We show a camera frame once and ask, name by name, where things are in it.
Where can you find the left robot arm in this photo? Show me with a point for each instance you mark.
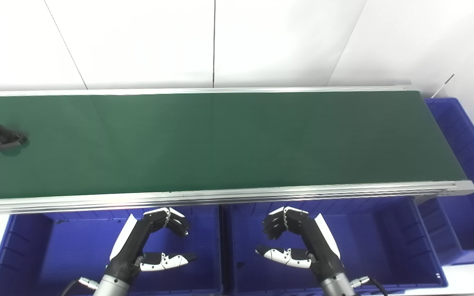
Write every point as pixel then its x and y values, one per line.
pixel 111 287

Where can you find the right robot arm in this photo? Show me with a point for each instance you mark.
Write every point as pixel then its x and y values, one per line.
pixel 338 287

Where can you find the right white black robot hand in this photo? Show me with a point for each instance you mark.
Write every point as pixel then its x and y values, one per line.
pixel 319 246

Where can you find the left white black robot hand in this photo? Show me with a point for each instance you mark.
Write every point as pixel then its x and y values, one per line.
pixel 132 242

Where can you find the green conveyor belt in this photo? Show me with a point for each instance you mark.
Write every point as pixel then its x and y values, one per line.
pixel 220 144

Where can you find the thin white stick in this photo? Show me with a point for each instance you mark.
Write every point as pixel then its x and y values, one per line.
pixel 443 85

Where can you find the aluminium conveyor side rail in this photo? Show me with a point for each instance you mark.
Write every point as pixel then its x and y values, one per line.
pixel 179 90
pixel 220 196

